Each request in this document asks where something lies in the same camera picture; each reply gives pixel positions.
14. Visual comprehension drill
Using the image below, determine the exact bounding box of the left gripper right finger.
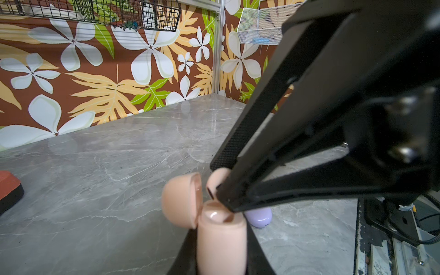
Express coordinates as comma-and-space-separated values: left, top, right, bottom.
246, 223, 276, 275

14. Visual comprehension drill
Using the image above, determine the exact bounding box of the purple earbud charging case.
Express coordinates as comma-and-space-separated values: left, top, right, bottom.
244, 207, 273, 228

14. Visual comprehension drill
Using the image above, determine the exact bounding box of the blue object in basket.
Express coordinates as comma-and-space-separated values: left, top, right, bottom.
252, 37, 270, 45

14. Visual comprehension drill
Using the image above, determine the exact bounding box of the black wire basket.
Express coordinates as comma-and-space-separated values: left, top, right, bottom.
1, 0, 182, 32

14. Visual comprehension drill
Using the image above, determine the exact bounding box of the pink earbud charging case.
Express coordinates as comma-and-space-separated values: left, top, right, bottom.
162, 173, 247, 275

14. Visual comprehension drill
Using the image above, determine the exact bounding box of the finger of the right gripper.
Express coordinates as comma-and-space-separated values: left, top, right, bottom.
210, 1, 440, 170
215, 41, 440, 213

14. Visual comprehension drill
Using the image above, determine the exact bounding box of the white mesh basket right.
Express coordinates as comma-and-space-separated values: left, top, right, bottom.
237, 2, 303, 46

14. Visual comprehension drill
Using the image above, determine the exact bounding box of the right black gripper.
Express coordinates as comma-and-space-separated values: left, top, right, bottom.
340, 0, 440, 207

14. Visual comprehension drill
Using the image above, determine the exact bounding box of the pink earbud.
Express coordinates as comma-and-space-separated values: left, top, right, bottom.
206, 167, 231, 200

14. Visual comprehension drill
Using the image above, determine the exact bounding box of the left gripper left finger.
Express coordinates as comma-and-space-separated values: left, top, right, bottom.
167, 229, 198, 275

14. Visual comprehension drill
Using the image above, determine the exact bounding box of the red plastic tool case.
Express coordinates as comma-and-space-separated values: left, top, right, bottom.
0, 171, 25, 215

